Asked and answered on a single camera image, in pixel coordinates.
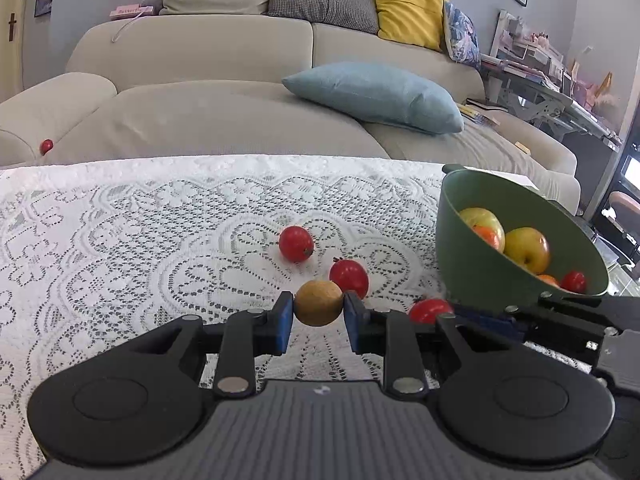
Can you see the grey plush toy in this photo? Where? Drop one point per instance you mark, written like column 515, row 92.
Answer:
column 151, row 3

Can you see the black book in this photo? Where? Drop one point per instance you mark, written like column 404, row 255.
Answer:
column 486, row 103

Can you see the cluttered white desk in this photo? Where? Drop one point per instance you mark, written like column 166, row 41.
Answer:
column 545, row 95

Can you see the small red ball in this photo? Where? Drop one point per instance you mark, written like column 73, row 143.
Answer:
column 46, row 146

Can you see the pink chair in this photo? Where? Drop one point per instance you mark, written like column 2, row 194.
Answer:
column 622, row 207

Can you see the orange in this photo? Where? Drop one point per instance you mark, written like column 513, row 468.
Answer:
column 487, row 238
column 548, row 280

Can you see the small red fruit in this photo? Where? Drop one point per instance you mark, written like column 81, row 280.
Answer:
column 296, row 243
column 427, row 310
column 574, row 281
column 349, row 278

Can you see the pink box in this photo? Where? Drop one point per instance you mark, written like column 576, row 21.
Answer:
column 131, row 11

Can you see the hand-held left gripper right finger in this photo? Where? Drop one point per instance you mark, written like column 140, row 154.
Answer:
column 352, row 322

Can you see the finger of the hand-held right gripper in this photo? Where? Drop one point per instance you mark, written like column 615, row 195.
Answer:
column 480, row 318
column 600, row 305

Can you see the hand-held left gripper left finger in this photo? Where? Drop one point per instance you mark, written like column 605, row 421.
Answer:
column 285, row 320

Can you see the screen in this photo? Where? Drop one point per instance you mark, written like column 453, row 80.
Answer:
column 632, row 167

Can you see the small brown round fruit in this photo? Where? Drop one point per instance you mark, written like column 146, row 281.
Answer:
column 318, row 303

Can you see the blue patterned cushion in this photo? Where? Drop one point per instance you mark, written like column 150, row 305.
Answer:
column 461, row 32

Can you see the stack of thin books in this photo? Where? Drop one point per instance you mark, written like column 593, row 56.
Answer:
column 477, row 115

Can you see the small yellow apple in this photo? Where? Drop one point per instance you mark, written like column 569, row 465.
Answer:
column 482, row 219

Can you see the dark wall cross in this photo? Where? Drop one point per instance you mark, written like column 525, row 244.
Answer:
column 12, row 25

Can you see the light blue pillow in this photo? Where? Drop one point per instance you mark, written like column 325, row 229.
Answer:
column 375, row 95

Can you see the yellow cushion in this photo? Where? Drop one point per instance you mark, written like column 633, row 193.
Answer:
column 412, row 7

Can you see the houndstooth cushion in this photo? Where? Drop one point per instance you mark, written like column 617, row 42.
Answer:
column 325, row 2

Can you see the beige sofa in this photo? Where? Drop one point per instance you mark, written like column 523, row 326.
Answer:
column 210, row 120

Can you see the green bowl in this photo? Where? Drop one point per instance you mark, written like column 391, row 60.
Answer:
column 475, row 280

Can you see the white lace tablecloth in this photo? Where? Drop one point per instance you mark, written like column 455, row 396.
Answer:
column 125, row 240

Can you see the large yellow-green apple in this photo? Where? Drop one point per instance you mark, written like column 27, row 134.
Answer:
column 526, row 249

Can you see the small yellow block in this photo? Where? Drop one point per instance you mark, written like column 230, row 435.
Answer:
column 522, row 147

